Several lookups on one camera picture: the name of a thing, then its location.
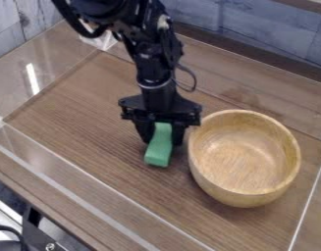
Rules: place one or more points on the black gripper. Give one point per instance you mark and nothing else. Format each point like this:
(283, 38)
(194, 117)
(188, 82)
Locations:
(177, 111)

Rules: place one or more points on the green rectangular stick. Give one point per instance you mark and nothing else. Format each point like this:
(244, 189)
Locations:
(158, 152)

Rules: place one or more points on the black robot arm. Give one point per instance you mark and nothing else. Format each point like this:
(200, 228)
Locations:
(141, 24)

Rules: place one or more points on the wooden bowl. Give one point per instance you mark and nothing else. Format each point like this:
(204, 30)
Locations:
(244, 158)

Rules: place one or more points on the clear acrylic table barrier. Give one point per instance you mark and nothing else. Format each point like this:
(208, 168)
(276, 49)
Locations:
(82, 162)

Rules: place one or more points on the clear acrylic corner bracket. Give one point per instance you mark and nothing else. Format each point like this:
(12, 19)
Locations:
(103, 42)

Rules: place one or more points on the black table frame bracket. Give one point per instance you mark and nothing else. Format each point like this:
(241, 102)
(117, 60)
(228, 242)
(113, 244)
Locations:
(36, 239)

